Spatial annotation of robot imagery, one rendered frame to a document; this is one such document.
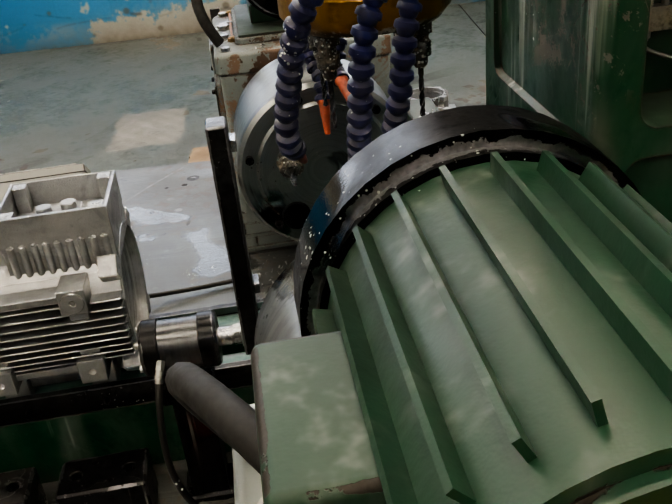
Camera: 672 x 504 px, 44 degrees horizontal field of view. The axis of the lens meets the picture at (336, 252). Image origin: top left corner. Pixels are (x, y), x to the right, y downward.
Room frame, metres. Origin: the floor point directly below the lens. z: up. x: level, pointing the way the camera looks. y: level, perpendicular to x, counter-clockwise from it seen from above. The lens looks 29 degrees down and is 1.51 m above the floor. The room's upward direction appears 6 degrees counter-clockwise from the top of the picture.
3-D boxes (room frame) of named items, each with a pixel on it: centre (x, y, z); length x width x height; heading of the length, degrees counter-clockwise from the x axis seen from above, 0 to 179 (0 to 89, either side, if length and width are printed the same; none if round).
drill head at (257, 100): (1.23, 0.01, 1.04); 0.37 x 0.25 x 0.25; 5
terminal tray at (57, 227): (0.85, 0.30, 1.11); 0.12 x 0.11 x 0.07; 95
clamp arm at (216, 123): (0.73, 0.10, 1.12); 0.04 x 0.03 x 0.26; 95
